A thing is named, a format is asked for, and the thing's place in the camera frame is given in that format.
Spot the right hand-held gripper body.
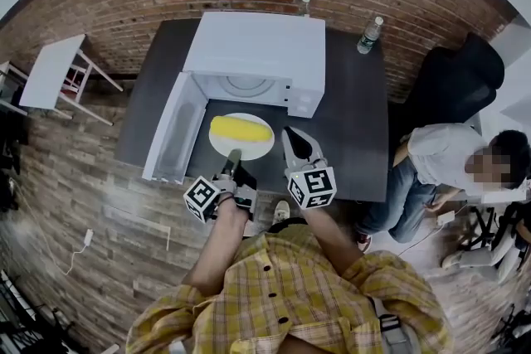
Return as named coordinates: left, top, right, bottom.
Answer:
left=284, top=158, right=339, bottom=211

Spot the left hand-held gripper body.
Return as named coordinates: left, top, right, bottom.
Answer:
left=183, top=165, right=259, bottom=225

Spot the white round plate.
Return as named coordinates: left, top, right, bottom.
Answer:
left=208, top=112, right=276, bottom=162

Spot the yellow corn cob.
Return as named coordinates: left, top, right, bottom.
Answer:
left=210, top=114, right=275, bottom=146

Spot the white microwave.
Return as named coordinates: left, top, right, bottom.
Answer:
left=141, top=11, right=327, bottom=184

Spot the person's right forearm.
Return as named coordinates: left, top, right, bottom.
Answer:
left=300, top=205, right=366, bottom=277

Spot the person's left forearm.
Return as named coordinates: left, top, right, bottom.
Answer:
left=182, top=198, right=254, bottom=298

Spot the person's white shoe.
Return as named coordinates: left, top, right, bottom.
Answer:
left=273, top=200, right=291, bottom=223

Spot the dark rectangular table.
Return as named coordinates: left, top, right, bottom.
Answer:
left=114, top=18, right=391, bottom=204

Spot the yellow plaid shirt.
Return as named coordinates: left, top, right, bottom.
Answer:
left=124, top=219, right=453, bottom=354

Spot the green label water bottle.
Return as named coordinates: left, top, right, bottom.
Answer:
left=356, top=15, right=385, bottom=55

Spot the black office chair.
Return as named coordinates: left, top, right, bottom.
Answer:
left=397, top=32, right=505, bottom=167

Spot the small white table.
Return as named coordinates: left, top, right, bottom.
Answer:
left=18, top=33, right=124, bottom=128

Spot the grey bag strap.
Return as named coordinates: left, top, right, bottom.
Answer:
left=371, top=296, right=420, bottom=354

